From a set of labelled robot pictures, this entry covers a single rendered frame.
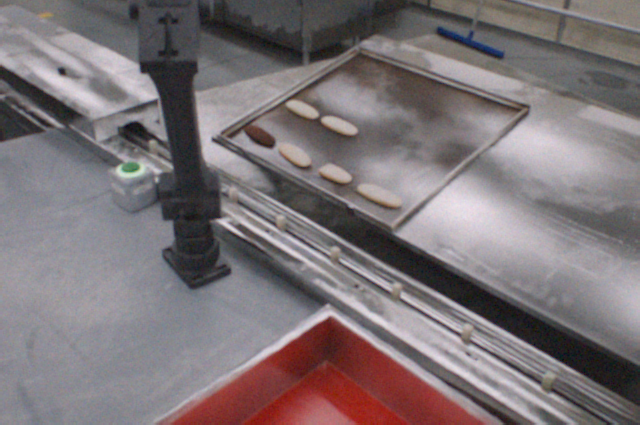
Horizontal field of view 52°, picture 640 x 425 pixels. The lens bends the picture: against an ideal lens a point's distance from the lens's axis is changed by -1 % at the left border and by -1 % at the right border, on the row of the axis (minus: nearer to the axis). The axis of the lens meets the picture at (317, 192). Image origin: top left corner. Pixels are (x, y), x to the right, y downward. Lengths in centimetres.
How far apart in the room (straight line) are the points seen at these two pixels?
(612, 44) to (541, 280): 379
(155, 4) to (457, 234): 66
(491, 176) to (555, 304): 33
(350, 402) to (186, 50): 55
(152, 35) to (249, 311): 50
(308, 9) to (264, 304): 299
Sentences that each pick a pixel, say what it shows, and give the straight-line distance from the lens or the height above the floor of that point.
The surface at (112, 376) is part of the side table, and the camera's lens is 107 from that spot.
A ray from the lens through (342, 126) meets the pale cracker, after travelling 147.
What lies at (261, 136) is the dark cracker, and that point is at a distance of 147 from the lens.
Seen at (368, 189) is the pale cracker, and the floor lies 91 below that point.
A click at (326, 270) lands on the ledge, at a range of 116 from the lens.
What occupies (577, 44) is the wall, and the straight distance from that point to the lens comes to 495.
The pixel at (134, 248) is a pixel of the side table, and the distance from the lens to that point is 130.
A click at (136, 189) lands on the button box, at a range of 138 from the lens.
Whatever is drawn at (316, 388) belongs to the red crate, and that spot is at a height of 82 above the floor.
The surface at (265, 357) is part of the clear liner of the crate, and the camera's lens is 92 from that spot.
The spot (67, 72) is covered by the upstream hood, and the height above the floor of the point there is 92.
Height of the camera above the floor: 160
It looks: 33 degrees down
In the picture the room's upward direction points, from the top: 2 degrees clockwise
